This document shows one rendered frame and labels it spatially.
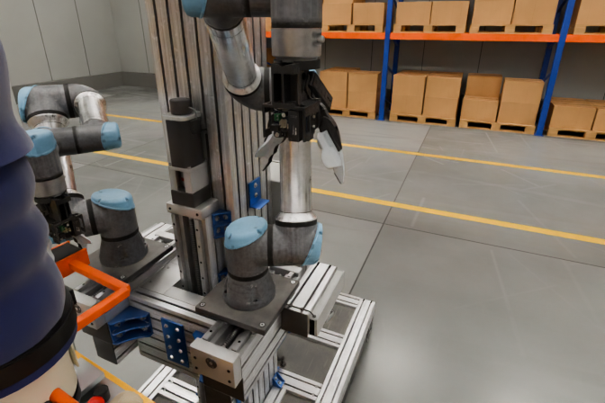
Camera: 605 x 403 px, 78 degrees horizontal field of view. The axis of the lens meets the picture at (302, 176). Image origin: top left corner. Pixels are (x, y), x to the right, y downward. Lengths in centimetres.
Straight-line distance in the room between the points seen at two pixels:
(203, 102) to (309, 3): 66
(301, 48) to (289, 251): 59
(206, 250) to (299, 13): 88
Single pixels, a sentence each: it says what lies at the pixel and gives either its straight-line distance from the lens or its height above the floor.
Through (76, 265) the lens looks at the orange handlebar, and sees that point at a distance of 116.
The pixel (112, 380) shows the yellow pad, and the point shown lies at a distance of 99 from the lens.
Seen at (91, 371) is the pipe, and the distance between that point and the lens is 98.
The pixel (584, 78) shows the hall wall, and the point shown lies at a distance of 891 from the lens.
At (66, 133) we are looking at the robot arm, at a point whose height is 151.
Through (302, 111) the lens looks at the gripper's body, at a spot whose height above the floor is 165.
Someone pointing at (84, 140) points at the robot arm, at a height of 149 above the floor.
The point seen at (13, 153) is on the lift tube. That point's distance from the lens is 64.
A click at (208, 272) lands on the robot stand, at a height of 102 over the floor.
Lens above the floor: 177
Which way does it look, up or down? 22 degrees down
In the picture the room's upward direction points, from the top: straight up
